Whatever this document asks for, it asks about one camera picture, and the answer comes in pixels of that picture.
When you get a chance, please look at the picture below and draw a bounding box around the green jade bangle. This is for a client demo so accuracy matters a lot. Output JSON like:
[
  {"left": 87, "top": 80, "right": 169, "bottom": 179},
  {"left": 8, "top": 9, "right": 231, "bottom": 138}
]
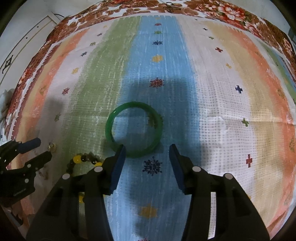
[{"left": 105, "top": 101, "right": 163, "bottom": 159}]

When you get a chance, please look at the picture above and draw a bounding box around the striped colourful mat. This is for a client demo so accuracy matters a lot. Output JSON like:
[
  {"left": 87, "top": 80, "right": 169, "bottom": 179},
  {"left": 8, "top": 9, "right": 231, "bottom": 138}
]
[{"left": 8, "top": 15, "right": 295, "bottom": 240}]

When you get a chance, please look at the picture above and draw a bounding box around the floral red bedsheet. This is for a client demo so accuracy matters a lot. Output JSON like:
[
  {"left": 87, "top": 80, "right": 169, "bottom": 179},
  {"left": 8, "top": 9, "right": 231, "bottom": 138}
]
[{"left": 1, "top": 1, "right": 295, "bottom": 137}]

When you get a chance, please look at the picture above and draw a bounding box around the white bed headboard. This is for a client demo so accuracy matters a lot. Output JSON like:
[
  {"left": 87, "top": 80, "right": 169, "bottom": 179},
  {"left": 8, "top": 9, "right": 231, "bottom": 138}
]
[{"left": 0, "top": 14, "right": 60, "bottom": 88}]

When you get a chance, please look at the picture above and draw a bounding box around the yellow and dark bead bracelet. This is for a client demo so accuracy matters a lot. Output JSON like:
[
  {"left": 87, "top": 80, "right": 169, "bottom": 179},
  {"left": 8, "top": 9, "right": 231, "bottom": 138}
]
[{"left": 66, "top": 152, "right": 103, "bottom": 204}]

